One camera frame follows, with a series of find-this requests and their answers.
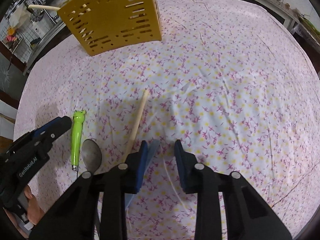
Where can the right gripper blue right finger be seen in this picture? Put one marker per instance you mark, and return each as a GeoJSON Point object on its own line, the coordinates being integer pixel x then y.
{"type": "Point", "coordinates": [181, 160]}

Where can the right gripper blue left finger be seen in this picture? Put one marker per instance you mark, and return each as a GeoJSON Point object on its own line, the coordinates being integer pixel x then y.
{"type": "Point", "coordinates": [141, 164]}

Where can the metal spoon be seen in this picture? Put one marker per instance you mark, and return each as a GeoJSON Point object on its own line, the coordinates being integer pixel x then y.
{"type": "Point", "coordinates": [91, 155]}

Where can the thin bamboo chopstick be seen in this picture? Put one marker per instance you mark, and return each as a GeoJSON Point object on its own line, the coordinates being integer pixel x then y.
{"type": "Point", "coordinates": [136, 123]}

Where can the green frog handle utensil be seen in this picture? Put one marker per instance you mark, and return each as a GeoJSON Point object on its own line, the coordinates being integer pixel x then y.
{"type": "Point", "coordinates": [78, 120]}

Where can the thick wooden chopstick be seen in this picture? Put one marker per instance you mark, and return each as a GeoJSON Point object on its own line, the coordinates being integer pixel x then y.
{"type": "Point", "coordinates": [44, 7]}

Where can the left human hand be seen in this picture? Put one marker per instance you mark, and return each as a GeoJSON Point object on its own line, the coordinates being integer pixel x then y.
{"type": "Point", "coordinates": [34, 212]}

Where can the floral pink tablecloth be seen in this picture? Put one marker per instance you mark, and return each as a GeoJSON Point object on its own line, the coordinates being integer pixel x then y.
{"type": "Point", "coordinates": [227, 80]}

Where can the yellow perforated utensil holder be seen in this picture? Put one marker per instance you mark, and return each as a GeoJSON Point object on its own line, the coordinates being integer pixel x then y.
{"type": "Point", "coordinates": [103, 25]}

